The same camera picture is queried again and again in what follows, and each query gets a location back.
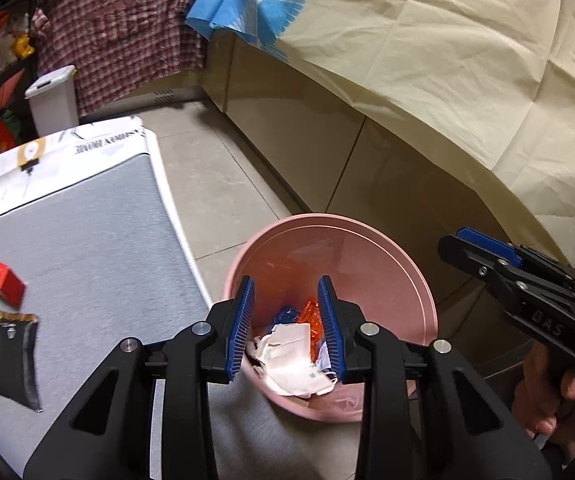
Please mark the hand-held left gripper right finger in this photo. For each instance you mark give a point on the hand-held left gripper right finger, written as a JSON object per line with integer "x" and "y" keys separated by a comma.
{"x": 330, "y": 330}

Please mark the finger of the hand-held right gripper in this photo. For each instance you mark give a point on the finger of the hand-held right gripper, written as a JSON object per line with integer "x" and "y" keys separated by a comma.
{"x": 472, "y": 260}
{"x": 487, "y": 242}

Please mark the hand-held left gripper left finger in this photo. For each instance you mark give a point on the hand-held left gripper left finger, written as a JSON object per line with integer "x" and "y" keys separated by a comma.
{"x": 240, "y": 330}

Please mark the red plastic bag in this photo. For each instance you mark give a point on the red plastic bag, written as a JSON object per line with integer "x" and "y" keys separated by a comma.
{"x": 310, "y": 317}

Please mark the blue wrapper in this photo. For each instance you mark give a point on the blue wrapper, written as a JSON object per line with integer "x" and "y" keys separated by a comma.
{"x": 285, "y": 316}

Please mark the white paper bag green print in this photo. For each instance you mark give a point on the white paper bag green print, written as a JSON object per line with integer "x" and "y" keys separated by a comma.
{"x": 287, "y": 360}

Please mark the pink plastic bucket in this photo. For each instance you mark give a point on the pink plastic bucket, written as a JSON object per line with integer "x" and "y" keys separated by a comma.
{"x": 357, "y": 255}

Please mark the person's right hand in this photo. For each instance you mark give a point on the person's right hand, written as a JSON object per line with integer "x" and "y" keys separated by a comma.
{"x": 535, "y": 395}

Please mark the beige kitchen cabinet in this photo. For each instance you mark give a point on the beige kitchen cabinet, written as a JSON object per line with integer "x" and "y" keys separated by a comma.
{"x": 317, "y": 160}

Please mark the grey white printed table mat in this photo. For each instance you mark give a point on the grey white printed table mat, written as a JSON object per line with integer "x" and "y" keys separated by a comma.
{"x": 92, "y": 240}

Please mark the cream cloth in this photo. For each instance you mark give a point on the cream cloth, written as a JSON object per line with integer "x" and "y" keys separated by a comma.
{"x": 442, "y": 60}

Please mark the dark brown packet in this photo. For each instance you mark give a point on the dark brown packet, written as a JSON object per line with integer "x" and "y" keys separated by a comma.
{"x": 15, "y": 360}

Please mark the white lidded bin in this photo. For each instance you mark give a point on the white lidded bin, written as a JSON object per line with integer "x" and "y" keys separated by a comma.
{"x": 52, "y": 110}

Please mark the red plaid shirt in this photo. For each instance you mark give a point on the red plaid shirt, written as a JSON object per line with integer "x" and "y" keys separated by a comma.
{"x": 117, "y": 35}

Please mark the blue patterned cloth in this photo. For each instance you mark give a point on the blue patterned cloth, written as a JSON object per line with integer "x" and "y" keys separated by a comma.
{"x": 227, "y": 5}

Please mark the yellow packet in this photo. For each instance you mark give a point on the yellow packet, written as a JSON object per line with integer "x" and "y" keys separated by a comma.
{"x": 22, "y": 46}

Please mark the clear bag of white items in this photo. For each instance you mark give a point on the clear bag of white items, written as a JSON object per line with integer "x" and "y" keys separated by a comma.
{"x": 0, "y": 42}

